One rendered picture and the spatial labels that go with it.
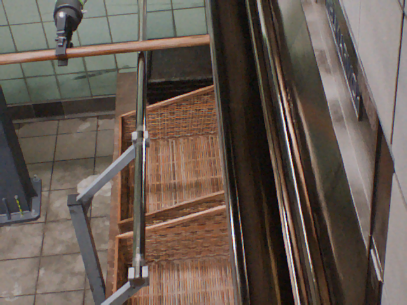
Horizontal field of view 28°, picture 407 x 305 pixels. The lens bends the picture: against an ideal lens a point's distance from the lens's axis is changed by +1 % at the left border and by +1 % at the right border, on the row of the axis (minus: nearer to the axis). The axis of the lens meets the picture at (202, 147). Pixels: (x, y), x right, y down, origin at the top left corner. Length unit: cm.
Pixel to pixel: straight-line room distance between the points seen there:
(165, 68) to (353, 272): 216
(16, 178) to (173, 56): 93
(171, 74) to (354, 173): 212
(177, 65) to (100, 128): 109
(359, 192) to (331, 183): 17
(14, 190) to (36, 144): 51
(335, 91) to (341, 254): 22
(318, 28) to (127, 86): 220
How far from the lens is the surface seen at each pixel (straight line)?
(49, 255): 358
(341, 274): 108
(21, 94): 421
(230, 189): 165
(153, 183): 292
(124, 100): 332
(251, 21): 206
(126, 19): 390
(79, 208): 239
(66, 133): 414
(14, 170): 359
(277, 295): 151
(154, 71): 311
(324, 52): 120
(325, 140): 120
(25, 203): 372
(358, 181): 100
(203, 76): 304
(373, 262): 90
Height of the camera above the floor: 260
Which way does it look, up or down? 42 degrees down
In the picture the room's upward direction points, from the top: 7 degrees counter-clockwise
